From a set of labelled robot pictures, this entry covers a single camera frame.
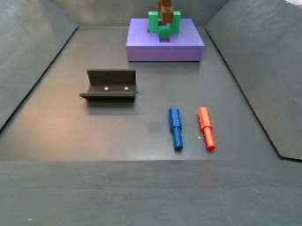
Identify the red peg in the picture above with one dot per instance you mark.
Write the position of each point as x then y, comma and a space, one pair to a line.
206, 127

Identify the green U-shaped block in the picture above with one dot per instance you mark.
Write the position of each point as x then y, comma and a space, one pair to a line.
163, 24

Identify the purple base block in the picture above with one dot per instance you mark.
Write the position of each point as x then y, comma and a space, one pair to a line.
183, 47

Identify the black fixture bracket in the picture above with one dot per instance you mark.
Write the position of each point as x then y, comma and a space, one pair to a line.
111, 85

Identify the brown cross-shaped block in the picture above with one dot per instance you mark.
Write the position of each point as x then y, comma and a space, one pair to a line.
166, 11

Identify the blue peg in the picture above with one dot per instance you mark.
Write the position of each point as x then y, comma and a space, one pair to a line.
175, 127

